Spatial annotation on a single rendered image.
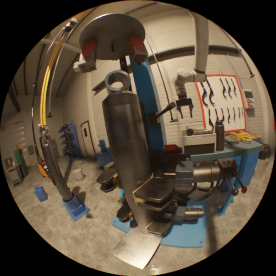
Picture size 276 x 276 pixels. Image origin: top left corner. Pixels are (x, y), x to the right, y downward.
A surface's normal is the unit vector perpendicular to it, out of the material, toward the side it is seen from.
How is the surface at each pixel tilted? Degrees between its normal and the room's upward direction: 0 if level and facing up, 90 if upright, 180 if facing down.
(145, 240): 0
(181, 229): 0
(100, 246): 0
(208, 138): 90
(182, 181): 90
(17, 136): 90
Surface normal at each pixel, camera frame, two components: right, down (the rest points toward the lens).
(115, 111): -0.08, 0.15
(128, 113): 0.36, 0.07
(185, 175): -0.48, 0.21
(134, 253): -0.18, -0.97
